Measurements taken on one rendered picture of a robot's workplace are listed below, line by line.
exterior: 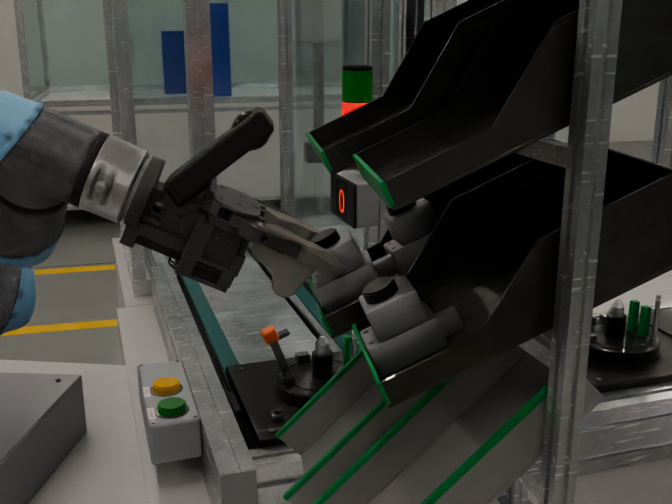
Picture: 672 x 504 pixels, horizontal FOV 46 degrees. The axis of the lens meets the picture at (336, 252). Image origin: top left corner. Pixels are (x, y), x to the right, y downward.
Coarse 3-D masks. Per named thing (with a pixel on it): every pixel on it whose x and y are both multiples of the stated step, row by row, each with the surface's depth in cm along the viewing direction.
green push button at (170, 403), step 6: (162, 402) 110; (168, 402) 110; (174, 402) 110; (180, 402) 110; (162, 408) 109; (168, 408) 108; (174, 408) 108; (180, 408) 109; (186, 408) 111; (162, 414) 109; (168, 414) 108; (174, 414) 108
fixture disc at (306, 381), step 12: (336, 360) 120; (276, 372) 115; (300, 372) 115; (336, 372) 115; (276, 384) 112; (288, 384) 112; (300, 384) 112; (312, 384) 112; (324, 384) 112; (288, 396) 110; (300, 396) 108; (312, 396) 108
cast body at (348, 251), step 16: (320, 240) 77; (336, 240) 78; (352, 240) 77; (352, 256) 77; (368, 256) 79; (384, 256) 80; (320, 272) 77; (352, 272) 78; (368, 272) 78; (384, 272) 80; (320, 288) 78; (336, 288) 78; (352, 288) 78; (336, 304) 78
